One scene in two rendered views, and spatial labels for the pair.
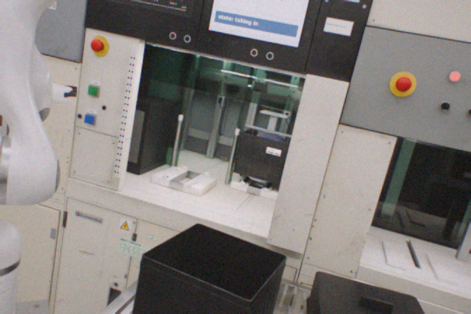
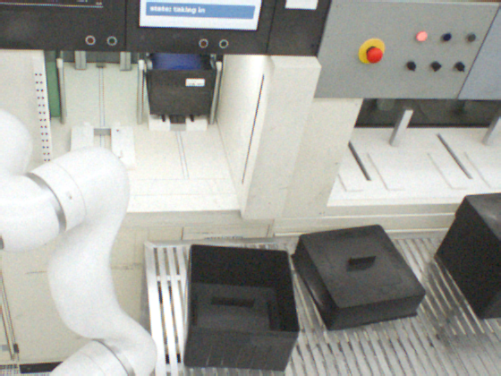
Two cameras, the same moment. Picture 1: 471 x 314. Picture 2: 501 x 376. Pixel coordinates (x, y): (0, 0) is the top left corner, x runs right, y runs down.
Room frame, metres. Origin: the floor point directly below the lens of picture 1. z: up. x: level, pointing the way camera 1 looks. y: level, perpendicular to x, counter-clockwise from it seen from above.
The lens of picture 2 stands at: (0.13, 0.53, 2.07)
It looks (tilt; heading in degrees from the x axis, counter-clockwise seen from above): 42 degrees down; 334
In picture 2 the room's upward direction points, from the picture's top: 8 degrees clockwise
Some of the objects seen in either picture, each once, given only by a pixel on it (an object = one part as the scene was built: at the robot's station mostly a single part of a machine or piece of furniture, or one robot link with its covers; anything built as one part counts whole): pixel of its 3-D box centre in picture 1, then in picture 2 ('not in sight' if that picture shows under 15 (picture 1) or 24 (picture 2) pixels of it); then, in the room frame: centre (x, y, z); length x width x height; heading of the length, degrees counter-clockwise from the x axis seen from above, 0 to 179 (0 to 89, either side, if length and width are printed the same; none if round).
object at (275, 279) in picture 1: (212, 287); (237, 305); (0.94, -0.01, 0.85); 0.28 x 0.28 x 0.17; 69
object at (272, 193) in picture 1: (258, 183); (174, 110); (1.80, -0.12, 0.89); 0.22 x 0.21 x 0.04; 167
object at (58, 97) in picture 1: (46, 91); not in sight; (1.19, 0.58, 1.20); 0.11 x 0.10 x 0.07; 167
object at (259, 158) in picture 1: (267, 148); (178, 70); (1.80, -0.12, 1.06); 0.24 x 0.20 x 0.32; 77
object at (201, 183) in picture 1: (186, 179); (102, 146); (1.65, 0.19, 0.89); 0.22 x 0.21 x 0.04; 167
